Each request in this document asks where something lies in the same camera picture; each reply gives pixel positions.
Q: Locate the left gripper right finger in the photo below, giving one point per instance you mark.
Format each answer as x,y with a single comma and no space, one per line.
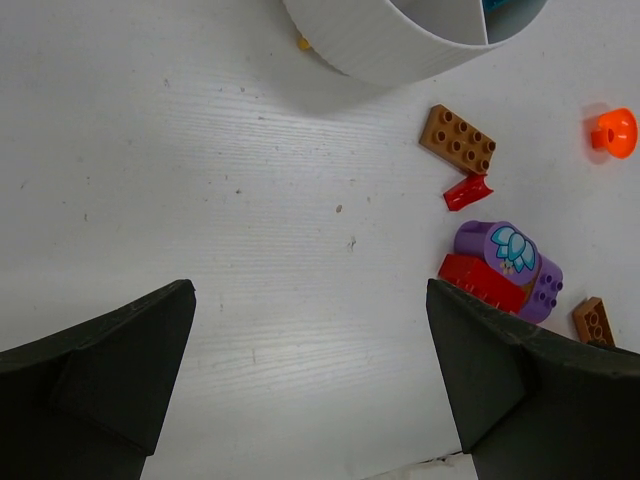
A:
529,403

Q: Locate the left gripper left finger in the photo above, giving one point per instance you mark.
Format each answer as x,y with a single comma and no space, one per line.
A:
89,402

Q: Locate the red lego brick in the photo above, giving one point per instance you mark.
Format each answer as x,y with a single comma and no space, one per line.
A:
478,279

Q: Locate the purple printed lego brick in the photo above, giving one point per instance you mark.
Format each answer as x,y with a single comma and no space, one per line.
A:
510,252

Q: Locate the orange round lego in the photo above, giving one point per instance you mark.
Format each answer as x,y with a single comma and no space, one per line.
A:
616,133

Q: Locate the white round divided container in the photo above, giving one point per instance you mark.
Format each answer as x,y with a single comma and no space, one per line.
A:
394,43

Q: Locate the teal lego brick pair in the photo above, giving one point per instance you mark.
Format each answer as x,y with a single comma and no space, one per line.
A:
493,5

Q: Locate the brown lego plate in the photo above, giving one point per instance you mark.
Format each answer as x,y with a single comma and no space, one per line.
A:
591,322

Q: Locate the small red lego piece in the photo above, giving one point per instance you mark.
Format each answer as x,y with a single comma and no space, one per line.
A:
466,192

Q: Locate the tan lego plate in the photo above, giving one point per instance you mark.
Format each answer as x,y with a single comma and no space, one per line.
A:
457,142

